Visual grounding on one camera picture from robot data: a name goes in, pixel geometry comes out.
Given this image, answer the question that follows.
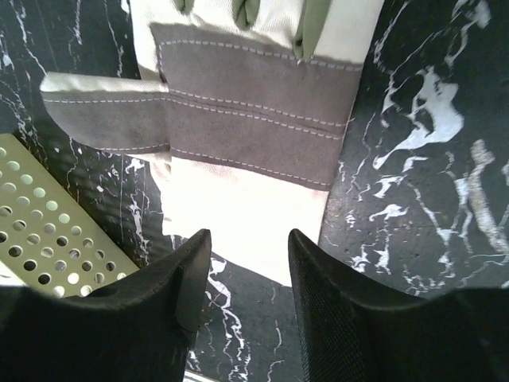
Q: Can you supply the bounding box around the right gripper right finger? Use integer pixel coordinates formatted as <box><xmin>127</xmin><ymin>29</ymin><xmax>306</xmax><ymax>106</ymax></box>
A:
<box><xmin>288</xmin><ymin>229</ymin><xmax>508</xmax><ymax>381</ymax></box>

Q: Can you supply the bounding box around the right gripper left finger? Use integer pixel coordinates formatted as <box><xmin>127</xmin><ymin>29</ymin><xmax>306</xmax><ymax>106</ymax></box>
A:
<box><xmin>1</xmin><ymin>229</ymin><xmax>212</xmax><ymax>381</ymax></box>

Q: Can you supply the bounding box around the white glove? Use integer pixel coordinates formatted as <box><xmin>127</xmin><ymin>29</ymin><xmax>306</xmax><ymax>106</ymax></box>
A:
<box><xmin>40</xmin><ymin>1</ymin><xmax>383</xmax><ymax>286</ymax></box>

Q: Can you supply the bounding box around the pale green storage basket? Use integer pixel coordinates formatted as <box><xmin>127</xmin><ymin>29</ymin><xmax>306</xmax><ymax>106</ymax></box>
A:
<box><xmin>0</xmin><ymin>134</ymin><xmax>138</xmax><ymax>298</ymax></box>

